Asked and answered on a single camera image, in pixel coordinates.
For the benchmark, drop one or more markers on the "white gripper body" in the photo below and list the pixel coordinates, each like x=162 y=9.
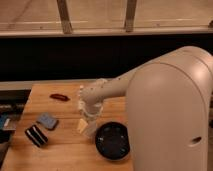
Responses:
x=89 y=112

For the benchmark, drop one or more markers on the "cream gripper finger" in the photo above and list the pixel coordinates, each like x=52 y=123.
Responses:
x=82 y=126

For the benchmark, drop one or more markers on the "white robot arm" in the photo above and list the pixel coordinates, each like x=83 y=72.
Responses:
x=167 y=106

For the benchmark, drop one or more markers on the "black striped eraser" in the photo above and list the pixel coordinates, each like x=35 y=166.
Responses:
x=36 y=136

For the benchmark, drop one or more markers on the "blue grey sponge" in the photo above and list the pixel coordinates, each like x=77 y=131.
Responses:
x=47 y=121

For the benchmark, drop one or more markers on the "black bowl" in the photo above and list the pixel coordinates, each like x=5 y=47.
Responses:
x=111 y=141

